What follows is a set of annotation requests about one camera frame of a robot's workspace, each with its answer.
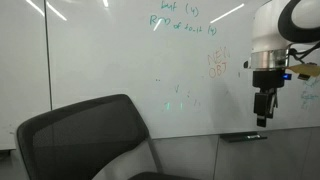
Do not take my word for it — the large whiteboard with writings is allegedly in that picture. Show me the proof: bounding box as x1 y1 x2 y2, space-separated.
44 0 320 140

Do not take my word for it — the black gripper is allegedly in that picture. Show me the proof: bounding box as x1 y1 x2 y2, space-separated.
252 69 293 129

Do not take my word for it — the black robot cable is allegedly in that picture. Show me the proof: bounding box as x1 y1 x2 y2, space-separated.
285 39 320 65

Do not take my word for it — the black mesh office chair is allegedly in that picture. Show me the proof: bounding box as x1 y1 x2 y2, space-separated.
16 93 201 180

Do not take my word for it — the black marker tray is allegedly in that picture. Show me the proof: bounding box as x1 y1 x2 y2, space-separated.
219 131 268 144

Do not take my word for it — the narrow whiteboard panel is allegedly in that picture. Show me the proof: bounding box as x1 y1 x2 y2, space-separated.
0 0 53 151

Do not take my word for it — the yellow taped wrist camera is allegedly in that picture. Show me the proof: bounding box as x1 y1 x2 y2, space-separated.
287 62 320 82

